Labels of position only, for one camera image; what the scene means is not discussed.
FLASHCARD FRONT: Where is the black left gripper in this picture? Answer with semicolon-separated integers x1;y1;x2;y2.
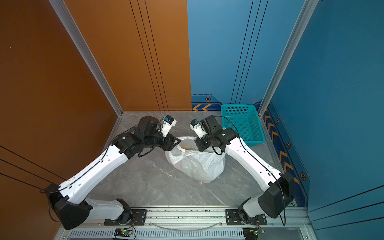
144;129;182;151

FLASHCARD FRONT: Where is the white plastic bag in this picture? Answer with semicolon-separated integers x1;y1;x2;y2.
165;137;226;184

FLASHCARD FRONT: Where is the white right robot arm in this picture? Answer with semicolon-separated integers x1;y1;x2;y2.
194;127;296;225

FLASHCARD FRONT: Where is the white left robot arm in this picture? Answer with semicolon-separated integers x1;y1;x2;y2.
42;115;181;230

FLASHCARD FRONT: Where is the yellow fruit in bag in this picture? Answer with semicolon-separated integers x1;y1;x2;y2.
180;140;199;151

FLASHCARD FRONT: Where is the teal plastic basket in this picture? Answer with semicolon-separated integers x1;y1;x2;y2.
221;104;265;146

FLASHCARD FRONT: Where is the left circuit board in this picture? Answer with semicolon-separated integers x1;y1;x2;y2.
113;228;136;240

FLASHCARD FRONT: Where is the circuit board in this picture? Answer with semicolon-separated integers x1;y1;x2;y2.
113;228;136;240
243;228;265;240

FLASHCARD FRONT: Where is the right circuit board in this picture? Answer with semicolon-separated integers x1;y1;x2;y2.
243;228;265;240

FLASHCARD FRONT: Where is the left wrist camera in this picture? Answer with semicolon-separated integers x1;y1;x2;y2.
159;115;177;137

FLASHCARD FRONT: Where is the aluminium front rail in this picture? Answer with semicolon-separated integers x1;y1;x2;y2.
55;206;317;240

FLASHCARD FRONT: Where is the aluminium corner post left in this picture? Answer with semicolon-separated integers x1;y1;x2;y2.
49;0;124;117

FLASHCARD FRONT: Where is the aluminium corner post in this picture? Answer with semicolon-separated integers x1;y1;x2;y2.
49;0;124;117
258;0;319;117

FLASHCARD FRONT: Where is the aluminium corner post right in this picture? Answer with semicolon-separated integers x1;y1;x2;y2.
258;0;319;117

